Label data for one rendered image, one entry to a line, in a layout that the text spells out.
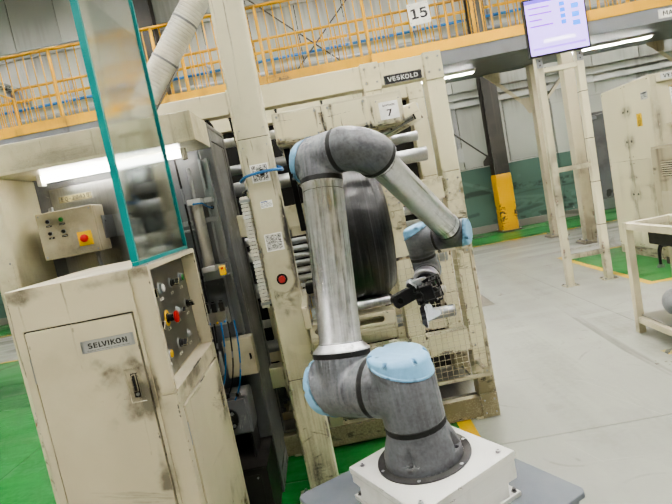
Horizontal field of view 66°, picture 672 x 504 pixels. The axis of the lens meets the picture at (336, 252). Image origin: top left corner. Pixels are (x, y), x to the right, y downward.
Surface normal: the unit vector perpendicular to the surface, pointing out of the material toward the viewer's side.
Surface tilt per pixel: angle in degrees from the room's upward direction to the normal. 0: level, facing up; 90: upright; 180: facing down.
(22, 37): 90
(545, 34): 90
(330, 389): 78
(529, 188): 90
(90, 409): 90
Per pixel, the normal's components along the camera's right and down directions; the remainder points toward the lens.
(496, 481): 0.48, 0.00
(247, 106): 0.04, 0.10
